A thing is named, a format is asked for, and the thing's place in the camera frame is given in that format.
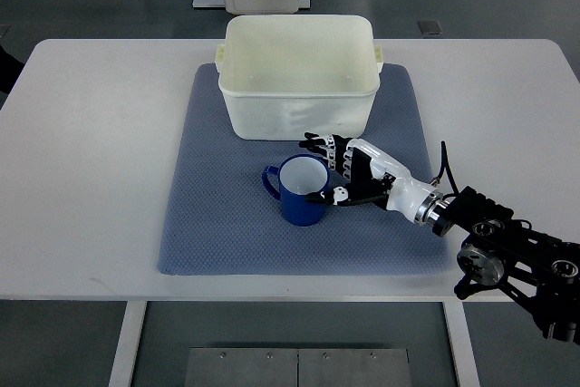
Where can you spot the metal floor plate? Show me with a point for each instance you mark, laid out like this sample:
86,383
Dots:
252,366

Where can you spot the left white table leg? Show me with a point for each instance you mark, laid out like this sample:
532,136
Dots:
128,344

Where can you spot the blue enamel mug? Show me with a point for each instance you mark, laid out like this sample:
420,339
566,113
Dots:
292,181

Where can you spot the white plastic box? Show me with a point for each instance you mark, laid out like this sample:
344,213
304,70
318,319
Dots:
282,76

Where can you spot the blue textured mat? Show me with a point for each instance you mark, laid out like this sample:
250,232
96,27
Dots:
220,220

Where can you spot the grey column base plate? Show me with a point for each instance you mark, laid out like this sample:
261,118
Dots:
252,5

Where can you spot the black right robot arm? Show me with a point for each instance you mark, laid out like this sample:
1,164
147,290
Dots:
538,272

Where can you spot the white table leg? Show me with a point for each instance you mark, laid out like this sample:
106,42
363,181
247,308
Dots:
461,348
128,344

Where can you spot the right white table leg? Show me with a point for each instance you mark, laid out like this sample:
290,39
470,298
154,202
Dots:
461,348

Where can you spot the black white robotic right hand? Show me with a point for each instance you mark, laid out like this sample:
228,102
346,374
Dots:
374,176

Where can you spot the small grey floor cover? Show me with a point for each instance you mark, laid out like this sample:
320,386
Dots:
430,28

